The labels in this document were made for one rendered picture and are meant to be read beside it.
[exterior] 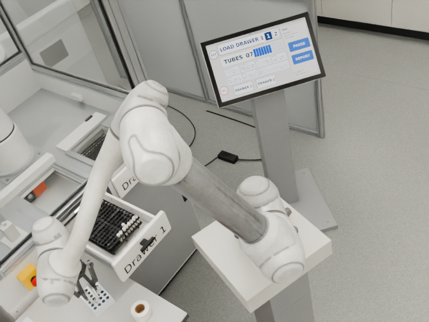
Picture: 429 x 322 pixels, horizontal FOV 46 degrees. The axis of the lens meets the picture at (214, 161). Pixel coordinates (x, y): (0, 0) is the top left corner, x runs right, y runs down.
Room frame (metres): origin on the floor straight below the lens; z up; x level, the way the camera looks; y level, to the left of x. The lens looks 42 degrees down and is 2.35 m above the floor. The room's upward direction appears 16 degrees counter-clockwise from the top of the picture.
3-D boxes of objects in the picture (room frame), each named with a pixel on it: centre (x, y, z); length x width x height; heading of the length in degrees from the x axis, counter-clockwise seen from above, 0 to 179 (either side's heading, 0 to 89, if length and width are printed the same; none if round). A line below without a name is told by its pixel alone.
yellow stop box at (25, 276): (1.26, 0.80, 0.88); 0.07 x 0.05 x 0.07; 133
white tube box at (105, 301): (1.15, 0.58, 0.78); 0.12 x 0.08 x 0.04; 33
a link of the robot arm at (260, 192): (1.18, -0.11, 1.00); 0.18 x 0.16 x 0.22; 3
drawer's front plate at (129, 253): (1.26, 0.36, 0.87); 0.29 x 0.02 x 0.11; 133
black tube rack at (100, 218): (1.41, 0.49, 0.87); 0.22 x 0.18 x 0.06; 43
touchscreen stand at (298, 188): (1.98, -0.34, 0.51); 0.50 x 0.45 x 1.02; 1
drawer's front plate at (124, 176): (1.71, 0.34, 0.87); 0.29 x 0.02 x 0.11; 133
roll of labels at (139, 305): (1.04, 0.41, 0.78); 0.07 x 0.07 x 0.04
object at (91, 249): (1.42, 0.50, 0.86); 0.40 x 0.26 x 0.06; 43
